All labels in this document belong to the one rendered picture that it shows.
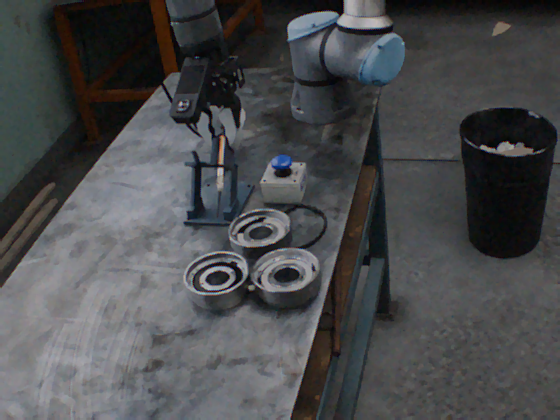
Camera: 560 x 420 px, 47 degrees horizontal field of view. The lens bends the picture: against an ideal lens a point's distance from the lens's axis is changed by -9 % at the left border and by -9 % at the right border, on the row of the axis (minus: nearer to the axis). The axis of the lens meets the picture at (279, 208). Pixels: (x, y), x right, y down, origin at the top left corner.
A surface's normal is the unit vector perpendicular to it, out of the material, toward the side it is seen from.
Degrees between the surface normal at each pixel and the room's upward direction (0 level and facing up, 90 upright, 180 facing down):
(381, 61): 97
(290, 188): 90
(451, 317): 0
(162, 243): 0
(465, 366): 0
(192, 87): 33
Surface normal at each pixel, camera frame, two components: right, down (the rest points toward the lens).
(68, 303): -0.14, -0.82
